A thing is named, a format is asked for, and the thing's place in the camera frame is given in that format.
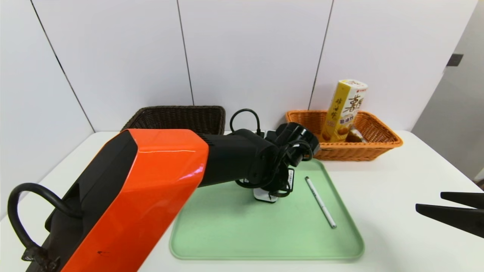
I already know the white oblong case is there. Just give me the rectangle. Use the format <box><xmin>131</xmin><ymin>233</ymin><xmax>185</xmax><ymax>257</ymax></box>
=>
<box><xmin>253</xmin><ymin>188</ymin><xmax>279</xmax><ymax>204</ymax></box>

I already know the white stylus pen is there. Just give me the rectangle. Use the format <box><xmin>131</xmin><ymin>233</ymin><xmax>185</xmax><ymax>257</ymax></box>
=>
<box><xmin>305</xmin><ymin>176</ymin><xmax>337</xmax><ymax>229</ymax></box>

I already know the clear chocolate snack packet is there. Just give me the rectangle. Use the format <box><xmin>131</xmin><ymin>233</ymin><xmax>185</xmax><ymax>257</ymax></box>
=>
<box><xmin>345</xmin><ymin>127</ymin><xmax>368</xmax><ymax>144</ymax></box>

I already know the yellow hexagonal snack box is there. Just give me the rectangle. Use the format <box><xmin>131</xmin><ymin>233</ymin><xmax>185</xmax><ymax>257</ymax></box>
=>
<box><xmin>321</xmin><ymin>79</ymin><xmax>369</xmax><ymax>143</ymax></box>

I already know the orange wicker basket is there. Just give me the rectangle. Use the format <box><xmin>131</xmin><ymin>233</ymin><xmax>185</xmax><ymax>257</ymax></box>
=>
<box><xmin>285</xmin><ymin>110</ymin><xmax>403</xmax><ymax>162</ymax></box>

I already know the dark brown wicker basket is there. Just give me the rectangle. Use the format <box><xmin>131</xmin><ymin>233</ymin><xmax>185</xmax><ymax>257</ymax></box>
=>
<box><xmin>121</xmin><ymin>106</ymin><xmax>226</xmax><ymax>136</ymax></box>

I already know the light green plastic tray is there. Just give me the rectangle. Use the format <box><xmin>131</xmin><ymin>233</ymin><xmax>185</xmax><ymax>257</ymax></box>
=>
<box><xmin>170</xmin><ymin>158</ymin><xmax>365</xmax><ymax>260</ymax></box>

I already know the thin labelled left arm cable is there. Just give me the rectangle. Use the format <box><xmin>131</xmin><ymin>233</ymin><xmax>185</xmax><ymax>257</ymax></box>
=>
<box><xmin>267</xmin><ymin>187</ymin><xmax>292</xmax><ymax>199</ymax></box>

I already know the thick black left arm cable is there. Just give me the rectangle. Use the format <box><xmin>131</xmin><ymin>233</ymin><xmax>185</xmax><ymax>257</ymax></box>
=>
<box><xmin>230</xmin><ymin>108</ymin><xmax>264</xmax><ymax>136</ymax></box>

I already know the black braided base cable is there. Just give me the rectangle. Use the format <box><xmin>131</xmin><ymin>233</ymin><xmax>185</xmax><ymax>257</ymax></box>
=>
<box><xmin>8</xmin><ymin>182</ymin><xmax>83</xmax><ymax>270</ymax></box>

